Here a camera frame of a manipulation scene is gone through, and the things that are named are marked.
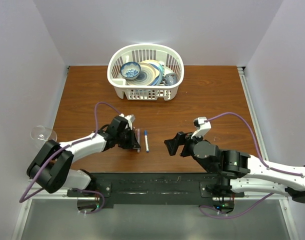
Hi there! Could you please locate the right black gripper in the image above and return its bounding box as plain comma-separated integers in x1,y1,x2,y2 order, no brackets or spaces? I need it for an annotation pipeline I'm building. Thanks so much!
163,128,205,159

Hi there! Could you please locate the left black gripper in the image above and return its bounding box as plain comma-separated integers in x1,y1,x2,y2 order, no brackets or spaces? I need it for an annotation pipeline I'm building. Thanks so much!
116,126,140,149

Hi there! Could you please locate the purple marker pen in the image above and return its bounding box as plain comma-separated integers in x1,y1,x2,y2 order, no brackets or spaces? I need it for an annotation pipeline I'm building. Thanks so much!
137,136,141,153

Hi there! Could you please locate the white blue marker pen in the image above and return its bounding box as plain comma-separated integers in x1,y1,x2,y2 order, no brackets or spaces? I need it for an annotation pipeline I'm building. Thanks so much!
144,135,150,153

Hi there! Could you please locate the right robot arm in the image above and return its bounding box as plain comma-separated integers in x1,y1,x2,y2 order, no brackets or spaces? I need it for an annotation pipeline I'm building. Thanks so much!
164,131,305,204

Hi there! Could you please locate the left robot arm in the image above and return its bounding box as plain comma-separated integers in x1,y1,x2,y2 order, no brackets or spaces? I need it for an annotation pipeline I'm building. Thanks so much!
26,114,141,196

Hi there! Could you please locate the grey patterned mug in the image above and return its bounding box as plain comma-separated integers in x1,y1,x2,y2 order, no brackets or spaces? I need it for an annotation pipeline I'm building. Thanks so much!
162,73,178,86

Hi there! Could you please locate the blue white porcelain bowl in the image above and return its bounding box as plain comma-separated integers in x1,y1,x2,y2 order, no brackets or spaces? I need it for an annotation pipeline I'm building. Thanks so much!
120,61,141,81

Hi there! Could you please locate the beige swirl plate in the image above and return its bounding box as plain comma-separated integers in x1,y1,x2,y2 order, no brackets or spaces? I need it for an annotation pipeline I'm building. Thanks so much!
127,63,159,86

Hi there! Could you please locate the white plastic dish basket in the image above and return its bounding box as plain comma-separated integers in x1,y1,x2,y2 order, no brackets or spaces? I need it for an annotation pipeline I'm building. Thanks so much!
107,43,185,101

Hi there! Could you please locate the blue rimmed plate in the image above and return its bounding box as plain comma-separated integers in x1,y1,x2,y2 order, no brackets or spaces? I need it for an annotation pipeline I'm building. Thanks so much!
149,59,164,86

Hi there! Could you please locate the clear wine glass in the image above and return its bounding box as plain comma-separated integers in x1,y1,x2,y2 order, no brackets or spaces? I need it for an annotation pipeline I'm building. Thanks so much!
30,125,58,149

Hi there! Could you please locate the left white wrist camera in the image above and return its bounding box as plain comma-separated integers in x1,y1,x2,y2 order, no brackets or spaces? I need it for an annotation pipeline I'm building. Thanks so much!
119,113,136,130

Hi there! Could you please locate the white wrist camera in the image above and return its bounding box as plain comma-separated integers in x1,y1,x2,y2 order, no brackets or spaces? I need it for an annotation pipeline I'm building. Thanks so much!
119,113,136,130
192,116,211,138

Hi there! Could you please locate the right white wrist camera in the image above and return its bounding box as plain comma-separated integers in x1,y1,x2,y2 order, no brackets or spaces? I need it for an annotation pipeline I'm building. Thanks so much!
192,116,211,138

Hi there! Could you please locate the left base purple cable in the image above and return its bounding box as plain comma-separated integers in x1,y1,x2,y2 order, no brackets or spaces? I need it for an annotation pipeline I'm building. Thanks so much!
72,188,107,215

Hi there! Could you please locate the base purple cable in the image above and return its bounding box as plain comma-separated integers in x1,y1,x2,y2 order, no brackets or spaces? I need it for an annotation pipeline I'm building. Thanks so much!
199,192,275,220
72,188,107,215

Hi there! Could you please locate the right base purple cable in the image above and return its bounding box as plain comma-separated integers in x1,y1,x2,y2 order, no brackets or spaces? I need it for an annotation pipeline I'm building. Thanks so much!
199,192,275,220

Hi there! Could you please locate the aluminium frame rail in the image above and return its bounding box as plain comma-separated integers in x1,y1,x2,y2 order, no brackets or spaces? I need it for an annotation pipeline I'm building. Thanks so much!
237,66,269,161

